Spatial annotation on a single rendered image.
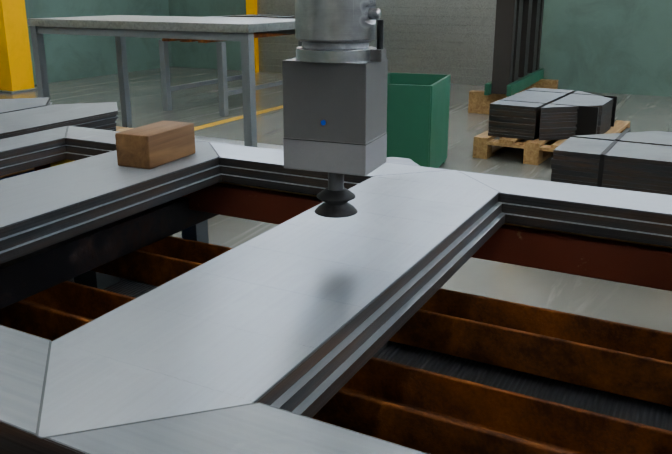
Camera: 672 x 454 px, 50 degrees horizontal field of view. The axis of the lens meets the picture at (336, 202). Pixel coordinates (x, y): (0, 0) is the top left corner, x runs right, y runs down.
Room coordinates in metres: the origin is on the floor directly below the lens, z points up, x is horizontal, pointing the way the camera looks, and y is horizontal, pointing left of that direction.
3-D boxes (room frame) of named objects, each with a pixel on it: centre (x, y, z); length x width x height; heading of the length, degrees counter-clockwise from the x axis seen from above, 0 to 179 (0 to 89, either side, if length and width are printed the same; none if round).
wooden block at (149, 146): (1.09, 0.27, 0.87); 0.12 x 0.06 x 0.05; 157
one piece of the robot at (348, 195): (0.70, 0.00, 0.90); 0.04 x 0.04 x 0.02
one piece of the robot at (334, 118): (0.71, -0.01, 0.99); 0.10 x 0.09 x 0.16; 158
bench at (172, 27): (4.13, 0.90, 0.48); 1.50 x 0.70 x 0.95; 62
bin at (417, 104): (4.55, -0.43, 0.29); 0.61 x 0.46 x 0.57; 161
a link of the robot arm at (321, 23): (0.70, 0.00, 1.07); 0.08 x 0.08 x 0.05
